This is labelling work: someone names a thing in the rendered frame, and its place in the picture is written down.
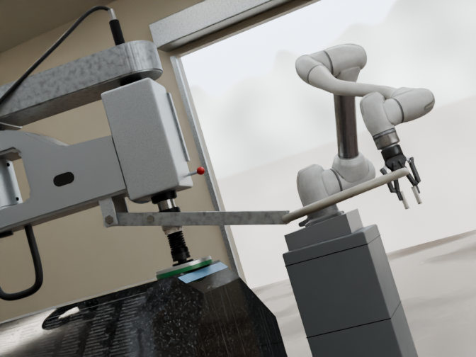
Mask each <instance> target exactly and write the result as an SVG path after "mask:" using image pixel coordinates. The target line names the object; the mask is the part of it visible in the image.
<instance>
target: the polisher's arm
mask: <svg viewBox="0 0 476 357"><path fill-rule="evenodd" d="M0 159H8V160H9V161H11V162H12V161H15V160H17V159H22V161H23V165H24V169H25V174H26V176H27V180H28V184H29V187H30V193H29V195H30V198H28V199H26V201H25V202H24V203H19V204H17V205H13V206H11V207H8V208H4V209H1V210H0V238H4V237H9V236H11V235H13V233H14V232H17V231H20V230H24V226H26V225H32V227H33V226H36V225H39V224H42V223H45V222H49V221H51V220H56V219H58V218H61V217H65V216H68V215H71V214H74V213H78V212H81V211H83V210H88V209H90V208H94V207H96V206H100V208H101V213H102V216H103V220H104V223H105V226H106V228H108V227H112V226H115V225H118V219H117V216H116V213H115V212H117V213H128V212H129V210H128V206H127V203H126V200H125V198H126V197H128V196H129V194H128V190H127V186H126V184H125V179H124V176H123V172H122V169H121V166H120V162H119V158H118V154H117V152H116V148H115V144H114V141H113V137H112V135H109V136H105V137H100V138H96V139H93V140H88V141H85V142H80V143H76V144H71V145H68V144H65V143H63V142H60V141H59V140H56V139H54V138H52V137H48V136H45V135H39V134H35V133H32V132H26V131H18V130H4V131H0ZM113 204H114V206H113ZM114 207H115V208H114ZM109 215H110V216H111V217H113V223H111V224H107V223H106V222H105V217H107V216H109Z"/></svg>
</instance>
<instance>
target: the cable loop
mask: <svg viewBox="0 0 476 357"><path fill-rule="evenodd" d="M24 229H25V233H26V236H27V240H28V244H29V247H30V252H31V255H32V258H33V264H34V268H35V283H34V284H33V285H32V286H31V287H30V288H28V289H25V290H22V291H19V292H16V293H5V292H4V291H3V290H2V289H1V286H0V298H1V299H2V300H7V301H13V300H20V299H23V298H26V297H28V296H31V295H33V294H35V293H36V292H37V291H38V290H39V289H40V287H41V286H42V284H43V267H42V262H41V259H40V254H39V251H38V246H37V243H36V240H35V235H34V232H33V228H32V225H26V226H24Z"/></svg>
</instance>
